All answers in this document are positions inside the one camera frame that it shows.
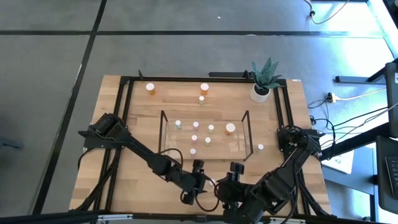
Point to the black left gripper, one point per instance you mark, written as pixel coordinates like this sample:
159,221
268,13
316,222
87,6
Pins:
192,183

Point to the orange medicine bottle white cap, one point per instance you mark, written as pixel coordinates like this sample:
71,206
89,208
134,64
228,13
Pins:
150,86
204,86

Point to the grey side desk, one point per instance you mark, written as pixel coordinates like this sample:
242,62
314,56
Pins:
357,180

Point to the white paper sheet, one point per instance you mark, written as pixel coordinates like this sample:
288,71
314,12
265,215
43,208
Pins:
340,163

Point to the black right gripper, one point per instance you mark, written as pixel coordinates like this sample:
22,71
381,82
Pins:
234,196

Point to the silver aluminium bracket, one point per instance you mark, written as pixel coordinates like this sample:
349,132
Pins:
287,221
115,217

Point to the dark monitor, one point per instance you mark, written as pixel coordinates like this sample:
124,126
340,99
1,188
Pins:
392,109

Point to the small yellow medicine bottle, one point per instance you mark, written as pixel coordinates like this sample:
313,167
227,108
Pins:
211,127
207,140
201,99

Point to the black rig beam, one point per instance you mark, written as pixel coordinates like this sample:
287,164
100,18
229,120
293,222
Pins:
31,219

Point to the black flat bar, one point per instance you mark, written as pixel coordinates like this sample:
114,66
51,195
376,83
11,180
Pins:
227,74

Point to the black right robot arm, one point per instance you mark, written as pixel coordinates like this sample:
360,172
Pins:
295,155

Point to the black metal table frame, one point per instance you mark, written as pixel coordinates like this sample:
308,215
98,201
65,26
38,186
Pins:
174,78

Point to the black diagonal desk beam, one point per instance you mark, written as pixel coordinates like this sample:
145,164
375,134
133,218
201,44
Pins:
357,141

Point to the clear acrylic bin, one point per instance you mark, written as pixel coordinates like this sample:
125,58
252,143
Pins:
217,151

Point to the dark keyboard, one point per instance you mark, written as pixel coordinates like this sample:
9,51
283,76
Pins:
388,186

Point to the green succulent in white pot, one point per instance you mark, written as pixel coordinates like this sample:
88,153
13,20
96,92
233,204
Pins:
259,93

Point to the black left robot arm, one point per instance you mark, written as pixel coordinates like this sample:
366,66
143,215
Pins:
140,149

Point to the black desk foot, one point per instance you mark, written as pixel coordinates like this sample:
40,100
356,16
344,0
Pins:
357,80

